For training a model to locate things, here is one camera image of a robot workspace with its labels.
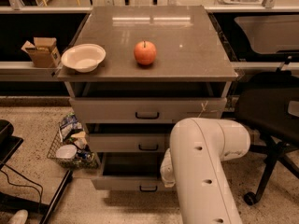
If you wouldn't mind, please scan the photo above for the grey drawer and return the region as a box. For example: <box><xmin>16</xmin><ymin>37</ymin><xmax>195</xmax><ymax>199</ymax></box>
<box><xmin>86</xmin><ymin>133</ymin><xmax>169</xmax><ymax>152</ymax></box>
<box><xmin>92</xmin><ymin>152</ymin><xmax>171</xmax><ymax>192</ymax></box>
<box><xmin>69</xmin><ymin>98</ymin><xmax>227</xmax><ymax>123</ymax></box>

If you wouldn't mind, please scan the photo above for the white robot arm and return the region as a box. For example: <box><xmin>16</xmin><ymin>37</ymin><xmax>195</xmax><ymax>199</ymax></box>
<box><xmin>160</xmin><ymin>118</ymin><xmax>250</xmax><ymax>224</ymax></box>

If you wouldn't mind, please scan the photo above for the grey drawer cabinet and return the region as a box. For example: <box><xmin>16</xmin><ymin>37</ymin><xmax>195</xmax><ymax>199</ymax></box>
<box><xmin>56</xmin><ymin>5</ymin><xmax>239</xmax><ymax>161</ymax></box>

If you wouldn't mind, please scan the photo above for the open cardboard box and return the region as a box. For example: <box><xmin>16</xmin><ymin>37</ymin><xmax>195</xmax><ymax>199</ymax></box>
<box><xmin>21</xmin><ymin>37</ymin><xmax>61</xmax><ymax>68</ymax></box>

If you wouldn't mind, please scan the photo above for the red apple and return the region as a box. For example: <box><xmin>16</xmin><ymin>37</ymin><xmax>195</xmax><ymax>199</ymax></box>
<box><xmin>134</xmin><ymin>41</ymin><xmax>157</xmax><ymax>65</ymax></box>

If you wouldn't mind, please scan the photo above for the white bowl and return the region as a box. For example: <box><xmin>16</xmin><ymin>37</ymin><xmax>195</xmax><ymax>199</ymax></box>
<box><xmin>61</xmin><ymin>44</ymin><xmax>106</xmax><ymax>73</ymax></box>

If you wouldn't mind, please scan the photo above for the white plastic container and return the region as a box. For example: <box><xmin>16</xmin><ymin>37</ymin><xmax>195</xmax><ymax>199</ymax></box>
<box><xmin>55</xmin><ymin>145</ymin><xmax>77</xmax><ymax>159</ymax></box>

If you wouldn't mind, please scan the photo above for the black office chair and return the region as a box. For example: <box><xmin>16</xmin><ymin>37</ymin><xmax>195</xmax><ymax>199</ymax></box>
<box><xmin>235</xmin><ymin>57</ymin><xmax>299</xmax><ymax>205</ymax></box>

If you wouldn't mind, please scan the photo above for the white object bottom left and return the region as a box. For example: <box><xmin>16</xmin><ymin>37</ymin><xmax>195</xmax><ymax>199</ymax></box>
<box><xmin>8</xmin><ymin>210</ymin><xmax>28</xmax><ymax>224</ymax></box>

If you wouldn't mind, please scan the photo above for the wire basket with items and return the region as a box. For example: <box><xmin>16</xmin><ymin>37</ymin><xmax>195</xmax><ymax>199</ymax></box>
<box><xmin>47</xmin><ymin>113</ymin><xmax>98</xmax><ymax>169</ymax></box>

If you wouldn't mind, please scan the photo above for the black stand with cable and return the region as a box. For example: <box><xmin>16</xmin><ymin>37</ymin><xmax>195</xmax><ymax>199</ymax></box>
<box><xmin>0</xmin><ymin>119</ymin><xmax>73</xmax><ymax>224</ymax></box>

